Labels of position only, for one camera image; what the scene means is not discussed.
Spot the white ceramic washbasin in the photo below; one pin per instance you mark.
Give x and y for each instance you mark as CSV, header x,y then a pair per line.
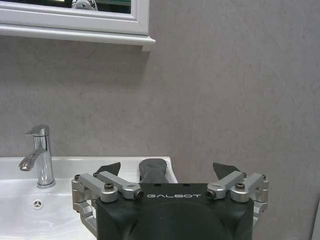
x,y
37,200

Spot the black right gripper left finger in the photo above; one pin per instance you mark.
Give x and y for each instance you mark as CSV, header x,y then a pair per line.
x,y
105,183

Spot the grey folded towel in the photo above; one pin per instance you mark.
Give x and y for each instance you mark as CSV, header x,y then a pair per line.
x,y
153,171

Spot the white framed mirror cabinet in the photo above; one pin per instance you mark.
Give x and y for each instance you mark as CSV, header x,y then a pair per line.
x,y
75,22

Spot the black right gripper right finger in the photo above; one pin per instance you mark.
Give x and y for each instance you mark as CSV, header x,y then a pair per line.
x,y
240,183

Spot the chrome basin faucet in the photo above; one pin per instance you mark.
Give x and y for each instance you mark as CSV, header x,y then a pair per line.
x,y
41,160

